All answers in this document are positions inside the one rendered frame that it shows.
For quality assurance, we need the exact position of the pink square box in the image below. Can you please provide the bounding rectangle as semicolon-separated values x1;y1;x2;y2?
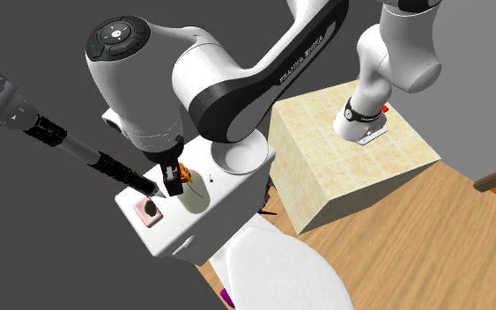
133;197;165;228

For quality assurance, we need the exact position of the purple object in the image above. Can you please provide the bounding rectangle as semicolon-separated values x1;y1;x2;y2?
219;287;236;310

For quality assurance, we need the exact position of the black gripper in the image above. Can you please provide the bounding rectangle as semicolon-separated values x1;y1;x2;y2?
137;135;186;197

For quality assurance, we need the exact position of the white toilet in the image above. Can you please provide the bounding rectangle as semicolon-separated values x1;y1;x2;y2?
114;132;356;310

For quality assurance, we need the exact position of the black thin spiky object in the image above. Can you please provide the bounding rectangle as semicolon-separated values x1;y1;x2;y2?
257;179;279;217

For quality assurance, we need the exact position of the small orange object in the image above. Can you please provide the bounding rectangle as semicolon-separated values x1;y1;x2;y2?
178;162;194;185

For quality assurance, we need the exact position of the beige tiled robot stand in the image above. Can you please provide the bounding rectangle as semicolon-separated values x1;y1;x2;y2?
267;78;442;236

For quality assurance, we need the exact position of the grey and black long rod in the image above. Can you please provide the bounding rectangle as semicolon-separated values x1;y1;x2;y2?
0;63;167;199

